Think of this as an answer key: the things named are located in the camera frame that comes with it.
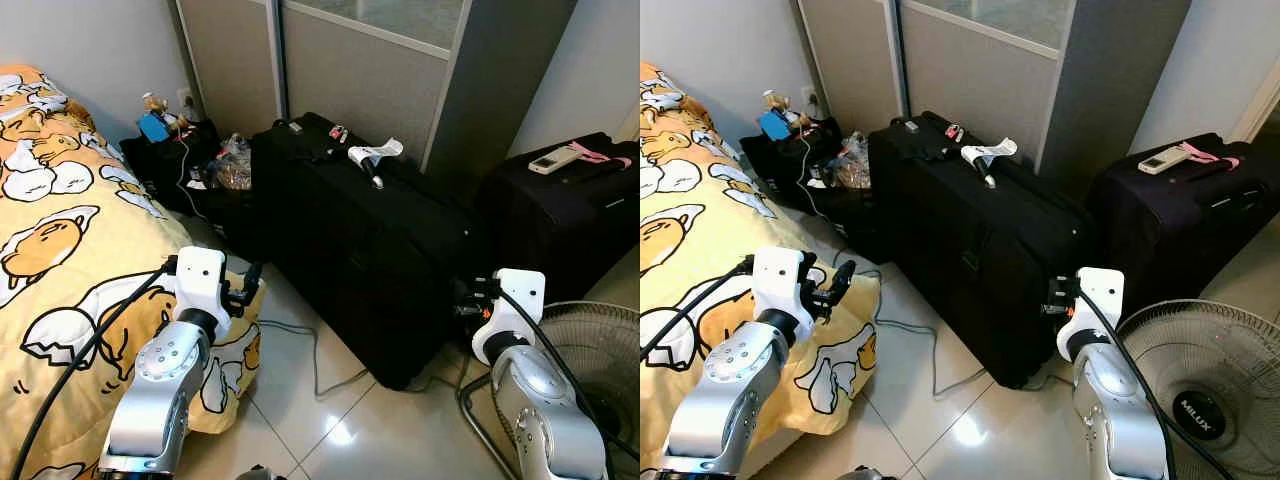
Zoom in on yellow egg print blanket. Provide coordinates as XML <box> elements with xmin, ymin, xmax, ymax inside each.
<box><xmin>640</xmin><ymin>63</ymin><xmax>883</xmax><ymax>477</ymax></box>
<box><xmin>0</xmin><ymin>63</ymin><xmax>266</xmax><ymax>480</ymax></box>

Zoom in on large black suitcase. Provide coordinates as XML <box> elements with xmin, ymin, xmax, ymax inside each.
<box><xmin>866</xmin><ymin>110</ymin><xmax>1096</xmax><ymax>389</ymax></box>
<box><xmin>248</xmin><ymin>112</ymin><xmax>491</xmax><ymax>391</ymax></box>

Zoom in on clear plastic bag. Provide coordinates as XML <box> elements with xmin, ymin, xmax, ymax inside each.
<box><xmin>190</xmin><ymin>133</ymin><xmax>253</xmax><ymax>191</ymax></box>
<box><xmin>810</xmin><ymin>132</ymin><xmax>873</xmax><ymax>191</ymax></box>

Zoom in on small black suitcase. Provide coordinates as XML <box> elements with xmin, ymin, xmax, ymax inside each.
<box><xmin>1085</xmin><ymin>132</ymin><xmax>1280</xmax><ymax>316</ymax></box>
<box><xmin>475</xmin><ymin>132</ymin><xmax>641</xmax><ymax>306</ymax></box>

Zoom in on white standing fan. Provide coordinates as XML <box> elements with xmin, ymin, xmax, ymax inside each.
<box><xmin>1115</xmin><ymin>298</ymin><xmax>1280</xmax><ymax>480</ymax></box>
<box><xmin>458</xmin><ymin>300</ymin><xmax>641</xmax><ymax>480</ymax></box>

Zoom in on white remote control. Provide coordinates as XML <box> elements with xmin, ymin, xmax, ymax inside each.
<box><xmin>528</xmin><ymin>146</ymin><xmax>583</xmax><ymax>176</ymax></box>
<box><xmin>1138</xmin><ymin>146</ymin><xmax>1191</xmax><ymax>176</ymax></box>

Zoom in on white luggage tag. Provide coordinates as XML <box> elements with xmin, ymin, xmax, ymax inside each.
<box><xmin>347</xmin><ymin>138</ymin><xmax>404</xmax><ymax>189</ymax></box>
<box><xmin>960</xmin><ymin>138</ymin><xmax>1018</xmax><ymax>189</ymax></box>

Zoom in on pink ribbon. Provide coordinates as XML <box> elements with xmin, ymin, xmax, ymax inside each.
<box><xmin>1178</xmin><ymin>141</ymin><xmax>1241</xmax><ymax>169</ymax></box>
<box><xmin>570</xmin><ymin>142</ymin><xmax>636</xmax><ymax>169</ymax></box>

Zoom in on narrow grey partition panel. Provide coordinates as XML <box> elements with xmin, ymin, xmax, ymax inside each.
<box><xmin>798</xmin><ymin>0</ymin><xmax>906</xmax><ymax>136</ymax></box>
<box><xmin>178</xmin><ymin>0</ymin><xmax>283</xmax><ymax>141</ymax></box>

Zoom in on wide grey panel with window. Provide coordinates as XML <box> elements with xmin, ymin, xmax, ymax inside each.
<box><xmin>900</xmin><ymin>0</ymin><xmax>1076</xmax><ymax>166</ymax></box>
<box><xmin>280</xmin><ymin>0</ymin><xmax>471</xmax><ymax>169</ymax></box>

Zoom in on dark grey upright panel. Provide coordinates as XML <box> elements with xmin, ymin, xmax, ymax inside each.
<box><xmin>1035</xmin><ymin>0</ymin><xmax>1196</xmax><ymax>191</ymax></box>
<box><xmin>425</xmin><ymin>0</ymin><xmax>581</xmax><ymax>186</ymax></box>

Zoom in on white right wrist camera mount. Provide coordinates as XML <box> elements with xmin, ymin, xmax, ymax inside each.
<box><xmin>1057</xmin><ymin>266</ymin><xmax>1125</xmax><ymax>361</ymax></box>
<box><xmin>472</xmin><ymin>268</ymin><xmax>547</xmax><ymax>363</ymax></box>

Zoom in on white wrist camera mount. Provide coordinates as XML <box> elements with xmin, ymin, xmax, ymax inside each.
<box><xmin>1057</xmin><ymin>266</ymin><xmax>1125</xmax><ymax>361</ymax></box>
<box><xmin>472</xmin><ymin>268</ymin><xmax>547</xmax><ymax>363</ymax></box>
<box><xmin>172</xmin><ymin>246</ymin><xmax>233</xmax><ymax>319</ymax></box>
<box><xmin>750</xmin><ymin>246</ymin><xmax>816</xmax><ymax>319</ymax></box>

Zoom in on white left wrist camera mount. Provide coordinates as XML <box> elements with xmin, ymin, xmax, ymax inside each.
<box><xmin>750</xmin><ymin>246</ymin><xmax>816</xmax><ymax>319</ymax></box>
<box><xmin>172</xmin><ymin>246</ymin><xmax>233</xmax><ymax>319</ymax></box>

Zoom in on grey floor cable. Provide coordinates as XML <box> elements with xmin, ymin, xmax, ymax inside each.
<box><xmin>255</xmin><ymin>318</ymin><xmax>471</xmax><ymax>401</ymax></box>
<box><xmin>872</xmin><ymin>318</ymin><xmax>1076</xmax><ymax>401</ymax></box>

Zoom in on thin white charging cable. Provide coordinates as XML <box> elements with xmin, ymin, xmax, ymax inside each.
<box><xmin>175</xmin><ymin>135</ymin><xmax>211</xmax><ymax>193</ymax></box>
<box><xmin>797</xmin><ymin>138</ymin><xmax>831</xmax><ymax>193</ymax></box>

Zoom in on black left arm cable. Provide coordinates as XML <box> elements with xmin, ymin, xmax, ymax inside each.
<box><xmin>8</xmin><ymin>262</ymin><xmax>176</xmax><ymax>480</ymax></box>
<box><xmin>640</xmin><ymin>260</ymin><xmax>753</xmax><ymax>359</ymax></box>

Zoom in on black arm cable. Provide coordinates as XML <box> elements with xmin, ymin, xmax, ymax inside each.
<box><xmin>640</xmin><ymin>260</ymin><xmax>753</xmax><ymax>359</ymax></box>
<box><xmin>497</xmin><ymin>288</ymin><xmax>641</xmax><ymax>466</ymax></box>
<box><xmin>8</xmin><ymin>262</ymin><xmax>176</xmax><ymax>480</ymax></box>
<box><xmin>1076</xmin><ymin>288</ymin><xmax>1236</xmax><ymax>480</ymax></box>

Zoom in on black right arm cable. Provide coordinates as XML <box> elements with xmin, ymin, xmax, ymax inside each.
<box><xmin>497</xmin><ymin>288</ymin><xmax>641</xmax><ymax>466</ymax></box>
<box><xmin>1076</xmin><ymin>288</ymin><xmax>1236</xmax><ymax>480</ymax></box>

